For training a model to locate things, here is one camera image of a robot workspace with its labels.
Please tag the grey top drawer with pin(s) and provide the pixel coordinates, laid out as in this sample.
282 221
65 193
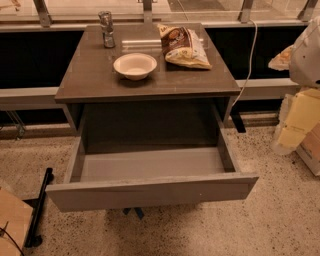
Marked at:
135 156

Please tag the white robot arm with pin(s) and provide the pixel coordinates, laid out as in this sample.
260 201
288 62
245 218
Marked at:
299 113

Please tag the grey drawer cabinet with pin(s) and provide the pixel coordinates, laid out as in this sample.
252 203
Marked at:
90 77

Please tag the white bowl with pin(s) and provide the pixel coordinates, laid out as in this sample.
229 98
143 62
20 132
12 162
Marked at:
135 66

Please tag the brown and white chip bag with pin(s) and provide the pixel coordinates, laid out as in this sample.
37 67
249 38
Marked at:
181 46

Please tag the blue cabinet foot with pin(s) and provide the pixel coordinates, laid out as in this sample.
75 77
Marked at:
137 210

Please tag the cardboard box left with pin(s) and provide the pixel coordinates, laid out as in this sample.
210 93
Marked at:
15 217

